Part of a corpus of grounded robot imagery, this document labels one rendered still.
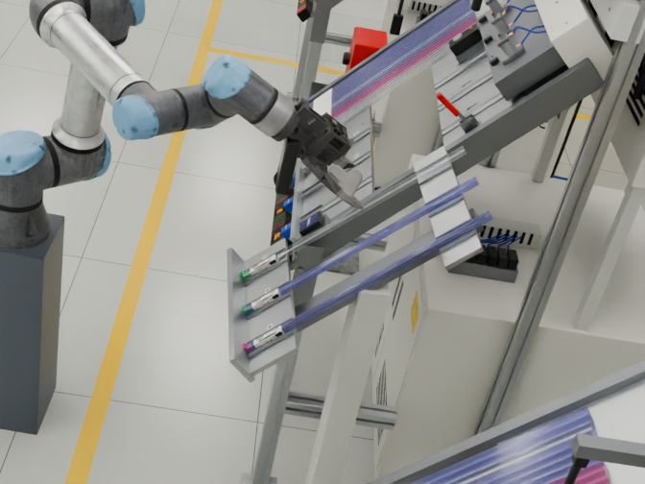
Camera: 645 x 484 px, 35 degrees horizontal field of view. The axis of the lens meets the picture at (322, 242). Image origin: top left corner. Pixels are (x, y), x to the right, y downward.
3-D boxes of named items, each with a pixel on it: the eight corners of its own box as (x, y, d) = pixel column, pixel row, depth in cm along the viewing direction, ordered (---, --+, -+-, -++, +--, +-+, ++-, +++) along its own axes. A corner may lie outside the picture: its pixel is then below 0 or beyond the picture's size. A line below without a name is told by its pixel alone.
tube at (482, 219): (248, 353, 187) (245, 350, 187) (248, 349, 188) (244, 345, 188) (492, 219, 175) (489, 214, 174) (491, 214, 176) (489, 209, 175)
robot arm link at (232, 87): (209, 59, 179) (235, 44, 172) (257, 95, 184) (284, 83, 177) (192, 94, 176) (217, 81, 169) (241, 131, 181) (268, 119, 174)
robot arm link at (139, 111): (5, -35, 193) (137, 104, 167) (58, -38, 200) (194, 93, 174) (1, 20, 200) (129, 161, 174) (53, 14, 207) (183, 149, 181)
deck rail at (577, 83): (309, 267, 220) (292, 248, 218) (310, 261, 222) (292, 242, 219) (606, 84, 195) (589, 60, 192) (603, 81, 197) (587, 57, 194)
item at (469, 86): (458, 169, 208) (443, 152, 206) (436, 40, 263) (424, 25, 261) (603, 80, 197) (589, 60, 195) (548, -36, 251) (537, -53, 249)
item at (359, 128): (307, 251, 221) (298, 241, 219) (316, 111, 275) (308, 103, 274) (379, 205, 214) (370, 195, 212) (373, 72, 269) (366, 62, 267)
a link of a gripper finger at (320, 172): (338, 190, 180) (305, 153, 181) (332, 196, 181) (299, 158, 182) (347, 186, 184) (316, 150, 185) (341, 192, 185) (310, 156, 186)
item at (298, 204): (309, 261, 222) (289, 239, 219) (318, 121, 277) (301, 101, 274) (314, 258, 222) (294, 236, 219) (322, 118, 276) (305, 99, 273)
